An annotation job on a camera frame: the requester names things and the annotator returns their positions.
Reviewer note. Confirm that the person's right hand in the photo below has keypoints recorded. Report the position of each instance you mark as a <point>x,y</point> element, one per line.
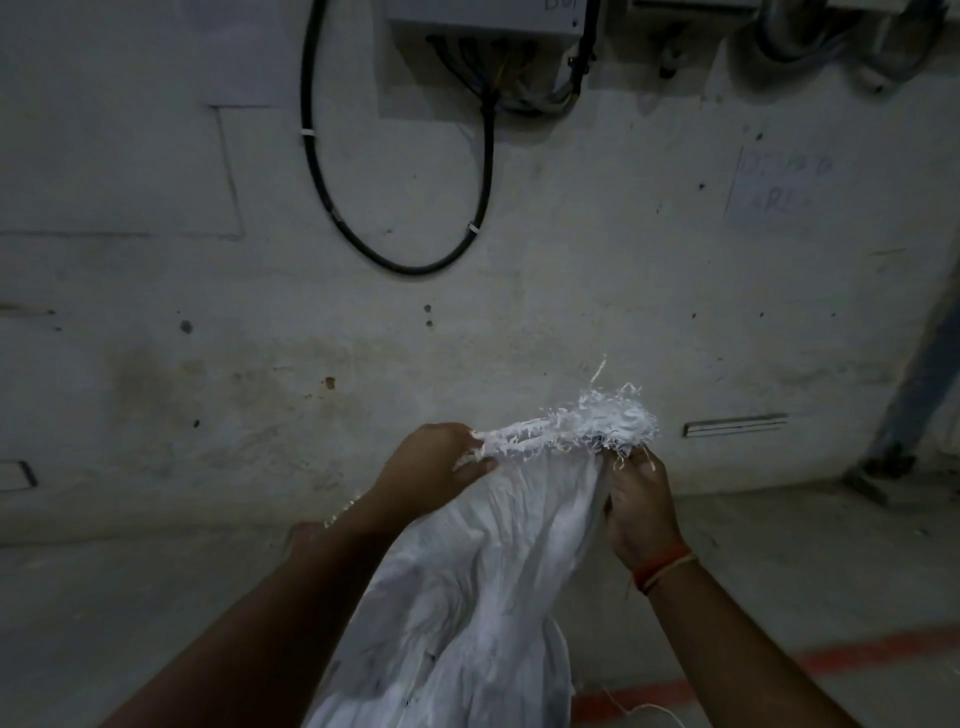
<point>641,510</point>

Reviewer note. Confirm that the person's left hand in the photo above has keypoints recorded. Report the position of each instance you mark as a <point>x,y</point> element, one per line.
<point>420,469</point>

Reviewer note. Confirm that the person's left thumb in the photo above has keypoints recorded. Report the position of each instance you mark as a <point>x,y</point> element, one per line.
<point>475,466</point>

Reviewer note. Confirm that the person's right fingers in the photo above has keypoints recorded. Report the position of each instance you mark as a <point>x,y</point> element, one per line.
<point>619,480</point>

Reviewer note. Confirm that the white woven frayed sack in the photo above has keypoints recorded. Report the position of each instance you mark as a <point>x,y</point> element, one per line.
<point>487,570</point>

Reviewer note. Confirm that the person's right forearm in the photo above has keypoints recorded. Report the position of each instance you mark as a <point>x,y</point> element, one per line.
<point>739,645</point>

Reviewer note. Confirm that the person's left forearm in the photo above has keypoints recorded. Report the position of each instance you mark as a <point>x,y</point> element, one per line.
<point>255,637</point>

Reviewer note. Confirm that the red thread wristband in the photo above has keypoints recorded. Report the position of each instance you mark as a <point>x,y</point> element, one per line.
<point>660,566</point>

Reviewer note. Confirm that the grey electrical junction box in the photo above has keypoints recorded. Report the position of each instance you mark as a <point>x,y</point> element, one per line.
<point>487,19</point>

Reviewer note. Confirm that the grey metal post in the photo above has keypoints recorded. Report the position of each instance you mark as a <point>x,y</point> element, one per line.
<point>919,397</point>

